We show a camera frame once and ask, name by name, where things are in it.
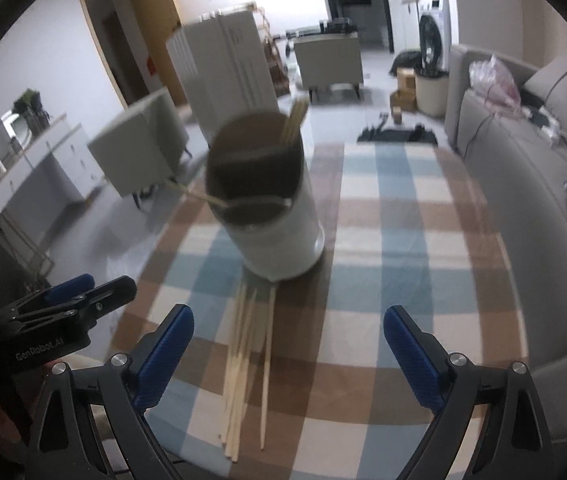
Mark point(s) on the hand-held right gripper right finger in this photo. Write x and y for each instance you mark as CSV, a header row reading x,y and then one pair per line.
x,y
413,355

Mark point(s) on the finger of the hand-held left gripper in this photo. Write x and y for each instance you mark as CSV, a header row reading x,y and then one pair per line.
x,y
71,286
113,292

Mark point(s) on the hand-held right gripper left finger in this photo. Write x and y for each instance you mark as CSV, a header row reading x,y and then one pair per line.
x,y
163,360

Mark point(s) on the pile of wooden chopsticks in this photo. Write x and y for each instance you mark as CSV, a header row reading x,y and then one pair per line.
x,y
237,385

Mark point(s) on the wooden chopstick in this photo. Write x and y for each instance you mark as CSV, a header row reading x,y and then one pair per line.
x,y
198,194

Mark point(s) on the white utensil holder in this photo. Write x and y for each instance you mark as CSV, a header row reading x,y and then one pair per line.
x,y
283,240

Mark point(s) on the bunch of chopsticks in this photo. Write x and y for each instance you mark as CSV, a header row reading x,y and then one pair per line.
x,y
293,120

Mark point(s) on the checked tablecloth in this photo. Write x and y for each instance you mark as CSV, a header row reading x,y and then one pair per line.
x,y
388,240

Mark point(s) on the white dresser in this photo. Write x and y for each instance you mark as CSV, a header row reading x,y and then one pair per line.
x,y
58,160

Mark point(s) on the grey nightstand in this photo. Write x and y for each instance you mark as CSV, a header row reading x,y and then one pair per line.
x,y
328,60
133,150

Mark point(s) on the round mirror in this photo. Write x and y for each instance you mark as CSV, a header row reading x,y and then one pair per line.
x,y
11,127

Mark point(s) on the potted plant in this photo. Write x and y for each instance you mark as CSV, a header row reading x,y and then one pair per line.
x,y
28,102

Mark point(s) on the grey sofa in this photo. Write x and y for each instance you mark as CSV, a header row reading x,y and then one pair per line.
x,y
513,185

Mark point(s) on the black floor bag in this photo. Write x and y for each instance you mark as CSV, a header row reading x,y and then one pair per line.
x,y
398,136

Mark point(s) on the cardboard boxes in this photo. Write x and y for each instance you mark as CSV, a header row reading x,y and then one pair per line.
x,y
403,101

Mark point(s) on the tall white cabinet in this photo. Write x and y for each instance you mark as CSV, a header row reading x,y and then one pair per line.
x,y
228,60

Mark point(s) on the beige trash bin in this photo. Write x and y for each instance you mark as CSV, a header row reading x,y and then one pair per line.
x,y
431,95

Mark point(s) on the white power strip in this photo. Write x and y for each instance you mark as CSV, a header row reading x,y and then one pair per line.
x,y
548,120

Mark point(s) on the cardboard box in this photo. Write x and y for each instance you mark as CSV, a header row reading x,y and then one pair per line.
x,y
406,80

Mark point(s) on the wooden door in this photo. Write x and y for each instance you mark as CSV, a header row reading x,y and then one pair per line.
x,y
158,20

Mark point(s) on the wooden rack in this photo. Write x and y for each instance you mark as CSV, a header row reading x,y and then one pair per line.
x,y
273,65

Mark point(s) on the pink plastic bag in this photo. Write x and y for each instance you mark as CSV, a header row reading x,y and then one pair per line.
x,y
493,82

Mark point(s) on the black garbage bag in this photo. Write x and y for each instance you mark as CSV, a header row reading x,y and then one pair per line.
x,y
406,58

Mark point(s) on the grey sofa cushion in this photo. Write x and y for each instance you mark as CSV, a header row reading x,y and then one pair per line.
x,y
563,80

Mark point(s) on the white washing machine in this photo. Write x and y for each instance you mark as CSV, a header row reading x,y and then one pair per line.
x,y
433,35

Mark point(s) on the black tripod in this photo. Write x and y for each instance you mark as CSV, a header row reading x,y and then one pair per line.
x,y
338,25

